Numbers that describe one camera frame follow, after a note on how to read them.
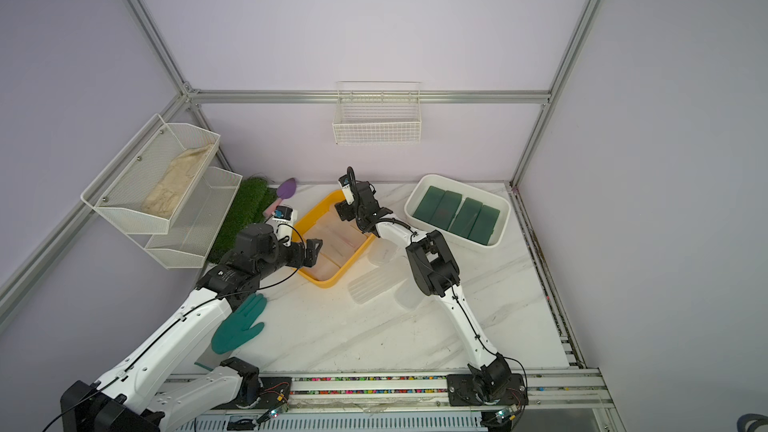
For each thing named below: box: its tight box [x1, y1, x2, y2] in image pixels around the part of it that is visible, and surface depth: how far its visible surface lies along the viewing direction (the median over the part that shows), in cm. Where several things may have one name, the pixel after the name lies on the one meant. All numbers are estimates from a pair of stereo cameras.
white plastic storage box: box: [406, 174, 511, 251], surface depth 112 cm
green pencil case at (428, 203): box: [412, 186, 445, 223], surface depth 114 cm
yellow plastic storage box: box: [293, 190, 377, 289], surface depth 102 cm
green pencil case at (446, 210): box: [429, 190, 462, 231], surface depth 113 cm
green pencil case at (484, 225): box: [468, 205, 500, 246], surface depth 107 cm
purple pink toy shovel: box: [263, 177, 297, 217], surface depth 121 cm
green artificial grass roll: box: [208, 177, 278, 264], surface depth 109 cm
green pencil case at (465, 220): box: [448, 197, 483, 239], surface depth 111 cm
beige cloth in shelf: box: [141, 143, 213, 218], surface depth 81 cm
